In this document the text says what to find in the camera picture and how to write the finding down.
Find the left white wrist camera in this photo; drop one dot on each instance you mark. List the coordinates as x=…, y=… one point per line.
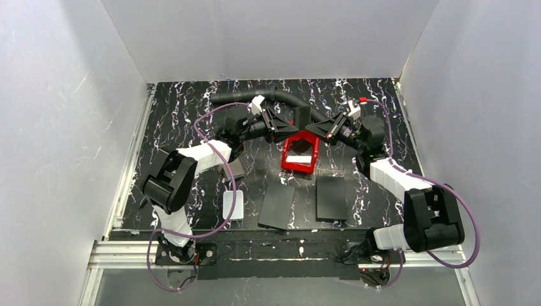
x=255, y=105

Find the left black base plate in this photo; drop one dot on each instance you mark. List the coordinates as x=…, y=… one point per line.
x=204, y=254

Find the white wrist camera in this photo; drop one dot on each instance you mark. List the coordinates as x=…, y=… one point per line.
x=255, y=105
x=354, y=109

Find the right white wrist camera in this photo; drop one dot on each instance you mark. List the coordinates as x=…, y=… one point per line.
x=354, y=109

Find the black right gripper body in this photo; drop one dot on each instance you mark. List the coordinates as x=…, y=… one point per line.
x=335, y=128

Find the white striped credit card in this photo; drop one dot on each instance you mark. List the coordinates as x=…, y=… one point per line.
x=299, y=159

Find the black card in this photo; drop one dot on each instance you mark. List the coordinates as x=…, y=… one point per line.
x=276, y=206
x=330, y=199

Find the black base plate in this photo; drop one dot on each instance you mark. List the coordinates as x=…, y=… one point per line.
x=204, y=254
x=355, y=253

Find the red plastic tray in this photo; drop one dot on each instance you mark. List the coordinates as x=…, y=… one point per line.
x=300, y=152

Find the black card left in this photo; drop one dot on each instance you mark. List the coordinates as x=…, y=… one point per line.
x=276, y=206

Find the black card right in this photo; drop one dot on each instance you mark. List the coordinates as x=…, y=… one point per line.
x=330, y=199

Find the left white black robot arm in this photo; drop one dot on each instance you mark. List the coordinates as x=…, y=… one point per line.
x=167, y=185

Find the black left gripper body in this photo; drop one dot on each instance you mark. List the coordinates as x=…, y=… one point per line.
x=270, y=124

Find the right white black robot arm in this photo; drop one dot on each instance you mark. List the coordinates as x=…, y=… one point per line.
x=431, y=218

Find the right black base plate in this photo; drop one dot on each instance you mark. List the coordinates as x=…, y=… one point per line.
x=355, y=253

